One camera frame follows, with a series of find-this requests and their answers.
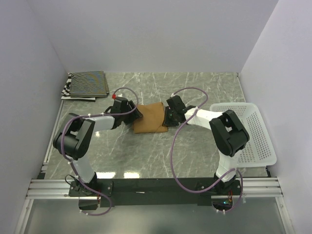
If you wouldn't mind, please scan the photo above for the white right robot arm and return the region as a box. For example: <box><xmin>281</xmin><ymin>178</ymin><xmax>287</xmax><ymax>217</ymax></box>
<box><xmin>167</xmin><ymin>95</ymin><xmax>250</xmax><ymax>195</ymax></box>

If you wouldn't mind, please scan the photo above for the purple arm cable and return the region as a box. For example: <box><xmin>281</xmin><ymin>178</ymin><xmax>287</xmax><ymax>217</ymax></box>
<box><xmin>170</xmin><ymin>87</ymin><xmax>244</xmax><ymax>216</ymax></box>
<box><xmin>62</xmin><ymin>87</ymin><xmax>140</xmax><ymax>217</ymax></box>

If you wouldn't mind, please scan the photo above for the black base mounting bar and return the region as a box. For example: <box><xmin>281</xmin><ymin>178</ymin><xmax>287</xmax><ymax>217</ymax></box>
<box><xmin>71</xmin><ymin>177</ymin><xmax>233</xmax><ymax>207</ymax></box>

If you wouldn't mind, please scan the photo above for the thin striped tank top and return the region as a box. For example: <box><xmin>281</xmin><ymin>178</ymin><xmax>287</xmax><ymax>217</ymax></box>
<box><xmin>68</xmin><ymin>71</ymin><xmax>110</xmax><ymax>98</ymax></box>

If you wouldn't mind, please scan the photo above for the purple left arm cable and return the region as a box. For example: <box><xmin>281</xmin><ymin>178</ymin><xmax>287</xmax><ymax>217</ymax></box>
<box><xmin>62</xmin><ymin>87</ymin><xmax>140</xmax><ymax>217</ymax></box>

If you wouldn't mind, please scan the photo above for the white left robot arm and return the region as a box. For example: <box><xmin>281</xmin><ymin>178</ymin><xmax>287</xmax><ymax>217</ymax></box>
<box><xmin>53</xmin><ymin>97</ymin><xmax>143</xmax><ymax>196</ymax></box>

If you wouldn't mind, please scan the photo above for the wide striped tank top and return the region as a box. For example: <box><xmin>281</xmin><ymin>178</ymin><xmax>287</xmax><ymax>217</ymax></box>
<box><xmin>61</xmin><ymin>80</ymin><xmax>96</xmax><ymax>102</ymax></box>

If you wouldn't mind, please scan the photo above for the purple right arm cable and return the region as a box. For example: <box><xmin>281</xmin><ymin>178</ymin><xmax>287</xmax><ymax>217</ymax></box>
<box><xmin>170</xmin><ymin>87</ymin><xmax>244</xmax><ymax>216</ymax></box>

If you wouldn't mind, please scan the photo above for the tan brown tank top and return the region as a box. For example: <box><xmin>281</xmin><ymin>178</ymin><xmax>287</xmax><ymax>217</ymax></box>
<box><xmin>132</xmin><ymin>102</ymin><xmax>168</xmax><ymax>134</ymax></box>

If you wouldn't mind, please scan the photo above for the aluminium frame rail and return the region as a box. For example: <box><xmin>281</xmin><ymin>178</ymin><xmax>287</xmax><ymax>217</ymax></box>
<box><xmin>26</xmin><ymin>177</ymin><xmax>283</xmax><ymax>199</ymax></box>

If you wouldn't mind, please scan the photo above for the white plastic laundry basket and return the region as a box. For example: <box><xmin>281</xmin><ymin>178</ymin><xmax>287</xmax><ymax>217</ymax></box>
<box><xmin>210</xmin><ymin>102</ymin><xmax>277</xmax><ymax>168</ymax></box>

